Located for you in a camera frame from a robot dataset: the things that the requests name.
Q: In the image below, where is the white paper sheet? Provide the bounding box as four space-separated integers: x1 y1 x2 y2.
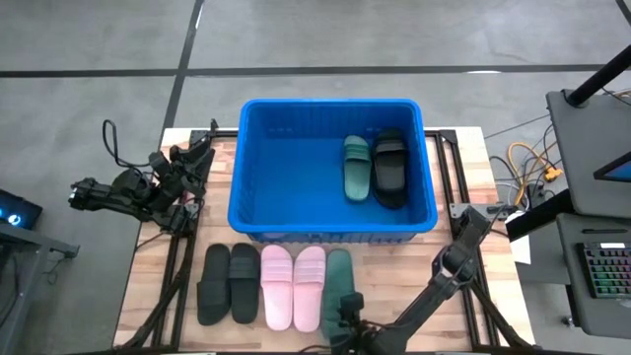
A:
510 234 532 265

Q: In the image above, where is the pink rubber slide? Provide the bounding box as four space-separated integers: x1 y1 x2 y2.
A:
293 246 327 333
259 244 295 331

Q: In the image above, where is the blue plastic bin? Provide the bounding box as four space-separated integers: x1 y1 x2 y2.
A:
227 98 439 246

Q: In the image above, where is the black looped cable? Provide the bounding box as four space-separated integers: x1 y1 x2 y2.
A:
102 118 152 169

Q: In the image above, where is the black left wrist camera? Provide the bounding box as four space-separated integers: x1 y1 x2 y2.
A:
147 151 173 175

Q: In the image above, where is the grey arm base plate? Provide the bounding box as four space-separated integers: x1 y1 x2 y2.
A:
449 202 504 219

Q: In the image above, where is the black monitor blue screen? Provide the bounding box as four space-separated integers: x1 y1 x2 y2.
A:
593 150 631 184

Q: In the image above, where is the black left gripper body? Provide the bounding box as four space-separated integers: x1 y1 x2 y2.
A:
165 153 206 199

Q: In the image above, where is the black support bar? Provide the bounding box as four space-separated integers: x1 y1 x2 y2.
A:
505 201 576 243

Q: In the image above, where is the black diagonal pole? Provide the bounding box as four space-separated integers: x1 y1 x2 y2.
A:
565 43 631 107

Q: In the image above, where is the grey metal stand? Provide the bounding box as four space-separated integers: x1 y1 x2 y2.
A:
0 224 80 355

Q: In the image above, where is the black aluminium table frame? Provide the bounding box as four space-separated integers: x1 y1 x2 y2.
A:
115 117 536 355

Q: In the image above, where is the backlit black keyboard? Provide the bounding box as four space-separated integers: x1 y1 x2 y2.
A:
576 241 631 301

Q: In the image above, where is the thin grey floor cable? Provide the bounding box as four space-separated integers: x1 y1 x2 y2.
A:
485 112 551 142

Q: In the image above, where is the green rubber slide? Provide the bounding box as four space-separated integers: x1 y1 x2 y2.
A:
320 248 357 346
342 134 373 203

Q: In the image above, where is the yellow cable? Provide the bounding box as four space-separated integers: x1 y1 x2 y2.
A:
507 141 564 206

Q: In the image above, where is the black computer blue light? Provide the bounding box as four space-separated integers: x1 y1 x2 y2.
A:
0 189 43 231

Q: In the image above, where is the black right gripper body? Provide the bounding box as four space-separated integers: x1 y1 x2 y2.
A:
337 315 390 355

